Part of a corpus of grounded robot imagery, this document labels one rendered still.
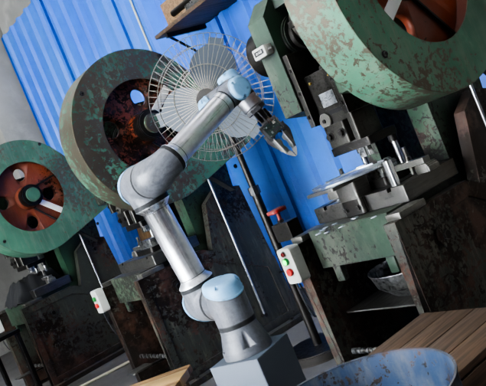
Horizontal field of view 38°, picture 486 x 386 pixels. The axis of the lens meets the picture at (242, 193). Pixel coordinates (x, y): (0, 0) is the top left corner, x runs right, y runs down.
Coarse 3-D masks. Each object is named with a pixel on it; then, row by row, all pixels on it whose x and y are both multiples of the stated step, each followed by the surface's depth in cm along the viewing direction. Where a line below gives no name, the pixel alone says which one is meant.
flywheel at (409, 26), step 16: (384, 0) 217; (400, 0) 213; (432, 0) 232; (448, 0) 237; (464, 0) 238; (400, 16) 223; (416, 16) 225; (448, 16) 235; (464, 16) 236; (416, 32) 223; (432, 32) 228; (448, 32) 233
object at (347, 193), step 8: (360, 176) 242; (344, 184) 237; (352, 184) 243; (360, 184) 244; (368, 184) 247; (320, 192) 238; (328, 192) 235; (344, 192) 247; (352, 192) 244; (360, 192) 244; (368, 192) 246; (344, 200) 248; (352, 200) 245; (360, 200) 243; (344, 208) 249; (352, 208) 247; (360, 208) 243; (368, 208) 244
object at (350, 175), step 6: (378, 162) 256; (360, 168) 262; (366, 168) 247; (372, 168) 236; (348, 174) 253; (354, 174) 244; (360, 174) 235; (330, 180) 263; (336, 180) 248; (342, 180) 244; (348, 180) 235; (318, 186) 259; (324, 186) 252; (330, 186) 238
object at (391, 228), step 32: (480, 96) 259; (480, 128) 255; (480, 160) 251; (448, 192) 237; (480, 192) 247; (384, 224) 222; (416, 224) 224; (448, 224) 234; (480, 224) 244; (416, 256) 221; (448, 256) 231; (480, 256) 241; (416, 288) 221; (448, 288) 228; (480, 288) 237
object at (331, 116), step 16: (320, 80) 251; (320, 96) 253; (336, 96) 248; (320, 112) 256; (336, 112) 250; (352, 112) 246; (368, 112) 251; (336, 128) 249; (352, 128) 247; (368, 128) 249; (336, 144) 251
